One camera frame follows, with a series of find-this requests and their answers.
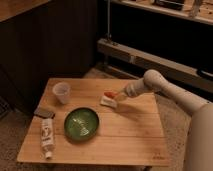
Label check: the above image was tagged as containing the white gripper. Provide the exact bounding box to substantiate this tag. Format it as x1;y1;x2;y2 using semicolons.
114;80;145;100

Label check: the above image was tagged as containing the orange red pepper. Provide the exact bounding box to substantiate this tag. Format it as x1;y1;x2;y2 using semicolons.
104;92;115;99

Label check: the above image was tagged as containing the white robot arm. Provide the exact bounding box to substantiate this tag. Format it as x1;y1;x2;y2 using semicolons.
115;69;213;171

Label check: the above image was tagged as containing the dark rectangular sponge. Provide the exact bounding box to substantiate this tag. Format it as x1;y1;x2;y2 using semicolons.
34;108;55;118

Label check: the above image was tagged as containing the wooden table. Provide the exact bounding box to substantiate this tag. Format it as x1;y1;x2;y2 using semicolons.
16;77;171;168

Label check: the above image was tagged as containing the green round plate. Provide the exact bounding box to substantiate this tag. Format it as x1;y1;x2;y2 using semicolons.
64;107;99;142

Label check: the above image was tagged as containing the translucent plastic cup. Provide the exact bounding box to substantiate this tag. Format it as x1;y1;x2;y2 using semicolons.
52;82;70;104

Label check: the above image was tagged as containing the white tube with label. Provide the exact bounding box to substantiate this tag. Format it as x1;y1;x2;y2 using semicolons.
41;118;54;160

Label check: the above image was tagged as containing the grey metal shelf beam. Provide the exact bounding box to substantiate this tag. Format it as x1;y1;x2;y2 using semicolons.
97;38;213;93

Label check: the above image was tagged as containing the metal vertical pole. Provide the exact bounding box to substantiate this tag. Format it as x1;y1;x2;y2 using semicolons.
107;0;111;41

